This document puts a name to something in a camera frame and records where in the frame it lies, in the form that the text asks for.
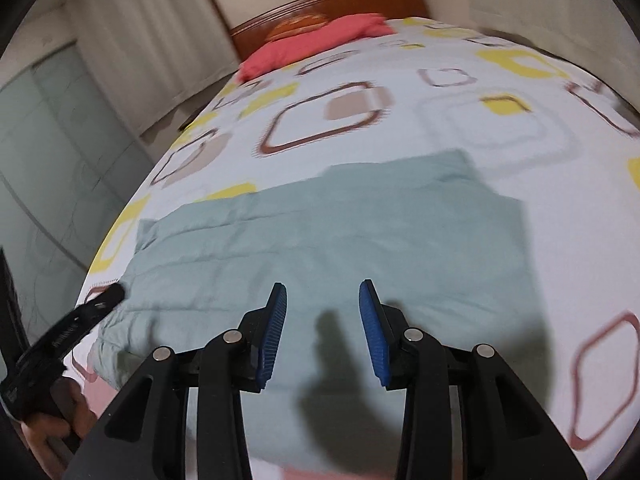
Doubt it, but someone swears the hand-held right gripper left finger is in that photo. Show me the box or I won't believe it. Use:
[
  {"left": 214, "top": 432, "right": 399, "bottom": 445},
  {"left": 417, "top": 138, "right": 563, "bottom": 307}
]
[{"left": 67, "top": 282, "right": 289, "bottom": 480}]

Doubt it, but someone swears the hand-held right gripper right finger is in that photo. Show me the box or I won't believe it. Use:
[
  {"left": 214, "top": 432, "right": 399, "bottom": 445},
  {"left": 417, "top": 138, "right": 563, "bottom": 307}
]
[{"left": 358, "top": 279, "right": 586, "bottom": 480}]

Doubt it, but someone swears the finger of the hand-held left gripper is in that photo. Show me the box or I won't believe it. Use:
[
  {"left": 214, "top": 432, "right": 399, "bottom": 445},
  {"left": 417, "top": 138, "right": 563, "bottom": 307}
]
[{"left": 74, "top": 282, "right": 127, "bottom": 322}]

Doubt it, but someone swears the light green quilted jacket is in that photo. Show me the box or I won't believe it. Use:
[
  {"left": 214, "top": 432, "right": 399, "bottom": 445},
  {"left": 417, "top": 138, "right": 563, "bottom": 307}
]
[{"left": 90, "top": 149, "right": 547, "bottom": 472}]

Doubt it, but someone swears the person's left hand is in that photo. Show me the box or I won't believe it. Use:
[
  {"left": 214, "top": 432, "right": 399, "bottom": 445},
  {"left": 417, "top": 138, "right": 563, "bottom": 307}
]
[{"left": 22, "top": 379, "right": 97, "bottom": 480}]

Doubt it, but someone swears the dark panel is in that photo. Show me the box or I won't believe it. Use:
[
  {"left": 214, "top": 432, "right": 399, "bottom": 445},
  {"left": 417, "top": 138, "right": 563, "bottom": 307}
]
[{"left": 0, "top": 247, "right": 32, "bottom": 363}]

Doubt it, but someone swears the frosted glass wardrobe door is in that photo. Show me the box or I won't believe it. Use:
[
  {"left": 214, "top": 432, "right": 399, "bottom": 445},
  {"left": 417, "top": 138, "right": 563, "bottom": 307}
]
[{"left": 0, "top": 42, "right": 157, "bottom": 321}]

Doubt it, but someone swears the patterned white bed sheet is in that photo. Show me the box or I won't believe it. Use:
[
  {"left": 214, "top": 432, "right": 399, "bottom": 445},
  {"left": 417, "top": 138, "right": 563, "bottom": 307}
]
[{"left": 70, "top": 16, "right": 640, "bottom": 480}]

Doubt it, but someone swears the cream curtain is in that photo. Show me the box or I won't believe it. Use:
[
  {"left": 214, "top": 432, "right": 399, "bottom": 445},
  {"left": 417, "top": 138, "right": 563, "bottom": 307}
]
[
  {"left": 414, "top": 0, "right": 640, "bottom": 83},
  {"left": 65, "top": 0, "right": 242, "bottom": 137}
]

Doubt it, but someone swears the coral pink quilt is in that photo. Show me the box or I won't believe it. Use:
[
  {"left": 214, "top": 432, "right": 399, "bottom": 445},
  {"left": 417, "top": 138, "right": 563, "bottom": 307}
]
[{"left": 237, "top": 12, "right": 397, "bottom": 84}]

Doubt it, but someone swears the orange pillow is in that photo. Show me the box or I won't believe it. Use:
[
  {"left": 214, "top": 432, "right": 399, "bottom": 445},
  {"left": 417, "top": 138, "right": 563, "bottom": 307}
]
[{"left": 265, "top": 14, "right": 332, "bottom": 42}]

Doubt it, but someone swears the wooden headboard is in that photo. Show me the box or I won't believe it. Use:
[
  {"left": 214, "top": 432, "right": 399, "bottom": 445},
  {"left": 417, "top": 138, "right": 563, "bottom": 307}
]
[{"left": 229, "top": 0, "right": 431, "bottom": 61}]

